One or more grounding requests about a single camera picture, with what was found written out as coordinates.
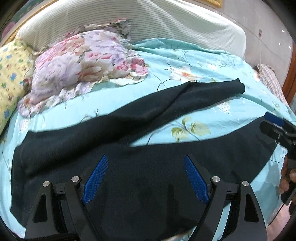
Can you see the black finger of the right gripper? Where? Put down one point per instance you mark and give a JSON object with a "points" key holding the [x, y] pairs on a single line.
{"points": [[271, 130]]}

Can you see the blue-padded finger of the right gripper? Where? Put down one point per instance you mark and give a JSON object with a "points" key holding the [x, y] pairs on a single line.
{"points": [[281, 122]]}

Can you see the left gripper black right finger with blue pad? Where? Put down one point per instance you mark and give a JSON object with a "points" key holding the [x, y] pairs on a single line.
{"points": [[245, 220]]}

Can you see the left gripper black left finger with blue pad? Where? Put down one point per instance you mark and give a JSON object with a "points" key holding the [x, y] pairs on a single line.
{"points": [[60, 209]]}

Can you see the dark navy pants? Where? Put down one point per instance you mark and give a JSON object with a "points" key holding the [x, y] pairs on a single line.
{"points": [[145, 193]]}

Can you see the person's right hand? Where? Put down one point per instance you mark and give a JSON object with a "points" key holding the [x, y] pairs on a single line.
{"points": [[286, 176]]}

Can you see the plaid cloth beside bed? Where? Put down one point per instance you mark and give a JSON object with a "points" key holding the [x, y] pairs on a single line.
{"points": [[267, 76]]}

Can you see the turquoise floral bed sheet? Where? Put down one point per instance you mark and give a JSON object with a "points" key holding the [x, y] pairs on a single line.
{"points": [[169, 63]]}

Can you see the white striped padded headboard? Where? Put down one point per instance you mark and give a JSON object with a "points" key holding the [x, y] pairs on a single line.
{"points": [[178, 20]]}

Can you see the yellow cartoon bear pillow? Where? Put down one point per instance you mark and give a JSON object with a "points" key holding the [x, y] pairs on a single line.
{"points": [[16, 63]]}

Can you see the purple pink floral pillow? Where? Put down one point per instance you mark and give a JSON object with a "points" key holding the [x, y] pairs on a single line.
{"points": [[75, 62]]}

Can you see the gold framed landscape painting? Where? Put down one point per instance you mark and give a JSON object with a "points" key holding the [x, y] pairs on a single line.
{"points": [[16, 15]]}

